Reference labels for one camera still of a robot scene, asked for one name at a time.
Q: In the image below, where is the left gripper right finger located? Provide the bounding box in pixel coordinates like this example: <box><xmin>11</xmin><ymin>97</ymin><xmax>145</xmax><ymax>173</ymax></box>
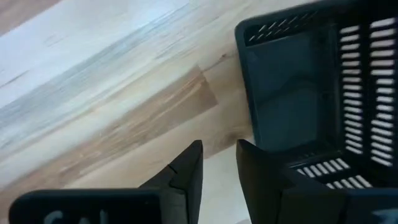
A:
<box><xmin>235</xmin><ymin>139</ymin><xmax>346</xmax><ymax>224</ymax></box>

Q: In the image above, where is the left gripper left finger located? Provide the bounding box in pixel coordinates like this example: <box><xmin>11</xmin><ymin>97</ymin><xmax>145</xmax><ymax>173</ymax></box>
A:
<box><xmin>138</xmin><ymin>139</ymin><xmax>204</xmax><ymax>224</ymax></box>

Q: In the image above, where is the black plastic basket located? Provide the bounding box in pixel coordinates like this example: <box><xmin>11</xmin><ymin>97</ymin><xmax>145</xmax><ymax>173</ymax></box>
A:
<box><xmin>234</xmin><ymin>0</ymin><xmax>398</xmax><ymax>189</ymax></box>

